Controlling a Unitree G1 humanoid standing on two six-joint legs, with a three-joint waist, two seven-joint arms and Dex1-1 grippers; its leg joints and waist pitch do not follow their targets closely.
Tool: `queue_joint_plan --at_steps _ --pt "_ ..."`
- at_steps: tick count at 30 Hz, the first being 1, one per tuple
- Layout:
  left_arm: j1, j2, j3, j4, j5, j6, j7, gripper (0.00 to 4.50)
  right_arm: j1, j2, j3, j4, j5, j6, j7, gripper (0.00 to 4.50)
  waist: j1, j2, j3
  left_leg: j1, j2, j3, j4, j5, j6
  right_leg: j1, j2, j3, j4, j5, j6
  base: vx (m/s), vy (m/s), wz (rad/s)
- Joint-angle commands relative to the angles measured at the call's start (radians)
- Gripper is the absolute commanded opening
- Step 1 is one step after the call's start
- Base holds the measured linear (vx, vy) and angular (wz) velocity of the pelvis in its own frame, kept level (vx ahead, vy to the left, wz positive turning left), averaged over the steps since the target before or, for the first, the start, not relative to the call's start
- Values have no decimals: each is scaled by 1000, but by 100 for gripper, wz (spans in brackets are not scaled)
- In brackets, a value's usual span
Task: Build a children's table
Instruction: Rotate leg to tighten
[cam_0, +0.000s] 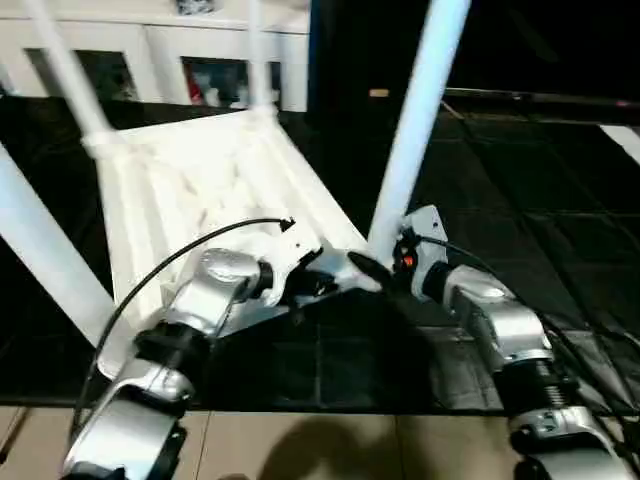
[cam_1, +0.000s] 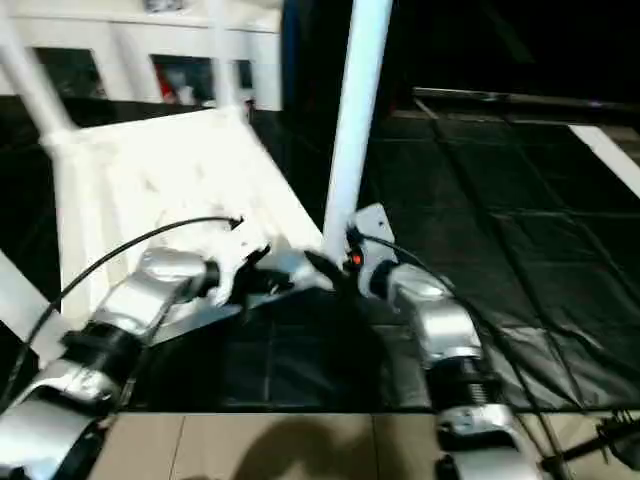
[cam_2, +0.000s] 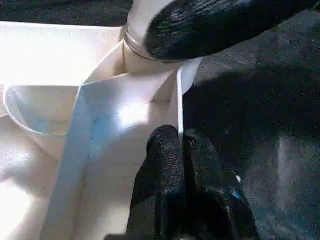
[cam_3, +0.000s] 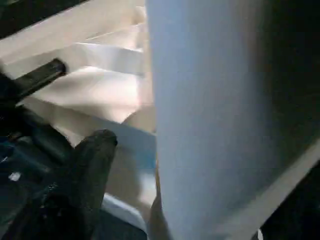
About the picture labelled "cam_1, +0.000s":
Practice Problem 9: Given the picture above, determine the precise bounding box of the white plastic table top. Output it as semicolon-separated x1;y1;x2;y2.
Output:
45;105;346;346

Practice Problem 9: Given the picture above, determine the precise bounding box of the black work mat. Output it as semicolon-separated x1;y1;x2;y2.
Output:
0;95;640;413

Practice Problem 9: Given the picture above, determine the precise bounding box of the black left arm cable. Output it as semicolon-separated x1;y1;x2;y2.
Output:
0;215;244;401

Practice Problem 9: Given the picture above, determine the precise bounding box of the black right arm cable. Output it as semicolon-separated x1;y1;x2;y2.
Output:
355;232;561;471

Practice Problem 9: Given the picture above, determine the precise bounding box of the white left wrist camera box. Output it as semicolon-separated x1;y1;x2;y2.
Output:
205;228;273;301

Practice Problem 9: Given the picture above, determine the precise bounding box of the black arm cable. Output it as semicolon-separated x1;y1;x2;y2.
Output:
0;215;244;401
355;232;561;471

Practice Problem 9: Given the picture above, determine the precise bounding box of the glossy black long bar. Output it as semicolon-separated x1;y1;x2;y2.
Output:
415;88;640;111

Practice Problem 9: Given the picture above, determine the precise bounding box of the black metal stand leg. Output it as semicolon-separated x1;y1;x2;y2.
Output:
545;410;640;466

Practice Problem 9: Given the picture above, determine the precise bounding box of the white cabinet with glass doors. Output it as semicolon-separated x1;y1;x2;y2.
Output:
0;0;283;111

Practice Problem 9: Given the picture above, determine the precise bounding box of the black cabinet with orange label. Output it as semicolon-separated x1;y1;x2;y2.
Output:
280;0;640;106

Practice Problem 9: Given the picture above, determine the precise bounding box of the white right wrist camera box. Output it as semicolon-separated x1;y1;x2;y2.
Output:
348;203;397;263

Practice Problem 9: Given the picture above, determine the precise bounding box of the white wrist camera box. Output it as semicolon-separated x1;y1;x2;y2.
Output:
205;228;273;301
348;203;397;263

